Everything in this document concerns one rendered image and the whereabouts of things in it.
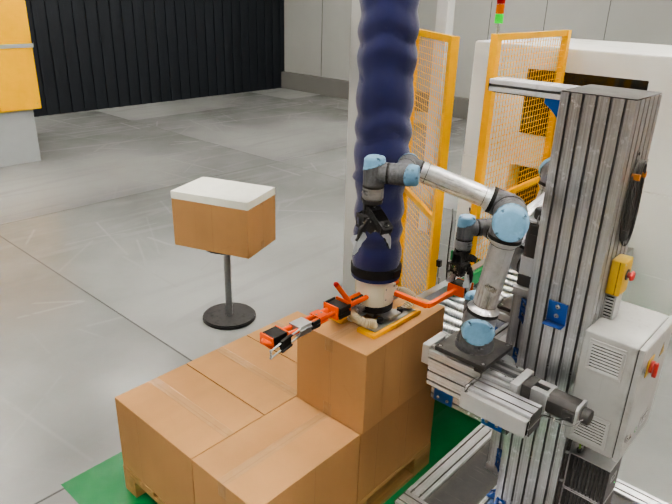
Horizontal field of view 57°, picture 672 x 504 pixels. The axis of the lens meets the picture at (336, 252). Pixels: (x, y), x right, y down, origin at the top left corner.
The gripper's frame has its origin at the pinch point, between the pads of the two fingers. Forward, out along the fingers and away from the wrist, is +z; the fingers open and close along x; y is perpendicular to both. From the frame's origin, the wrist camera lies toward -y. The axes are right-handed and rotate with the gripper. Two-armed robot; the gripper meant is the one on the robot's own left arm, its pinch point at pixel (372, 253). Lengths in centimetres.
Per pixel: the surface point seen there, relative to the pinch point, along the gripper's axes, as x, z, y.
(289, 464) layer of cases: 30, 90, 5
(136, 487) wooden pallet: 84, 138, 71
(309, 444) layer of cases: 18, 90, 13
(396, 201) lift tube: -26.9, -7.6, 29.1
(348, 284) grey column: -83, 106, 175
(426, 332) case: -47, 58, 27
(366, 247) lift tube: -16.1, 12.9, 33.2
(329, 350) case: 3, 56, 28
